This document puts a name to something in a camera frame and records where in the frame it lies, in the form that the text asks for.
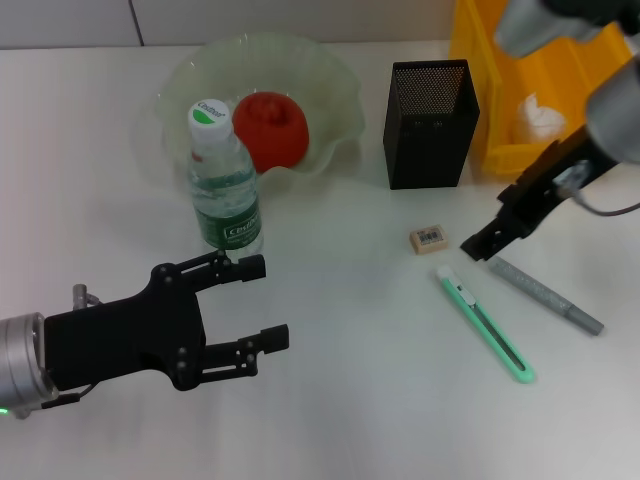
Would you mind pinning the beige eraser with barcode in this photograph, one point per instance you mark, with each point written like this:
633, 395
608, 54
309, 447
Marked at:
427, 241

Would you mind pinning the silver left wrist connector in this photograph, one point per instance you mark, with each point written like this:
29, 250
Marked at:
81, 297

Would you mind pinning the green glass fruit plate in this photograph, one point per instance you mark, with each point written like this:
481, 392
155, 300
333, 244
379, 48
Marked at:
320, 100

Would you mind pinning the white paper ball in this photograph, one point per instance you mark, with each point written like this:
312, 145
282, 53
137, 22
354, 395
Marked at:
540, 120

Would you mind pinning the green utility knife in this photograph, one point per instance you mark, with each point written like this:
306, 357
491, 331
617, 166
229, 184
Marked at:
482, 325

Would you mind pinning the yellow plastic bin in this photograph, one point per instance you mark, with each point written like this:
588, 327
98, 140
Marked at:
550, 75

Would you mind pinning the red apple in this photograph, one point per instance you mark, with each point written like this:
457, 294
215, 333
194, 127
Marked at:
275, 135

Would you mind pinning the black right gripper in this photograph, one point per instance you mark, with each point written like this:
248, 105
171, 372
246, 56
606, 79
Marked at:
550, 175

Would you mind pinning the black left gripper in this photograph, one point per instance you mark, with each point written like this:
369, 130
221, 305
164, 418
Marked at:
125, 335

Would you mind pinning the grey glitter pen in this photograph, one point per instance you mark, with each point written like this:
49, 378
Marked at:
545, 296

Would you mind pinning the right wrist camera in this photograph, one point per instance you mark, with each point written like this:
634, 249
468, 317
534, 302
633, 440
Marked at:
525, 25

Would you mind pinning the black mesh pen holder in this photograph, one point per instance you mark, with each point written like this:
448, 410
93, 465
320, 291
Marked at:
425, 150

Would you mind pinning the clear green-label water bottle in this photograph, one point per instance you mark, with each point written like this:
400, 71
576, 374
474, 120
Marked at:
225, 190

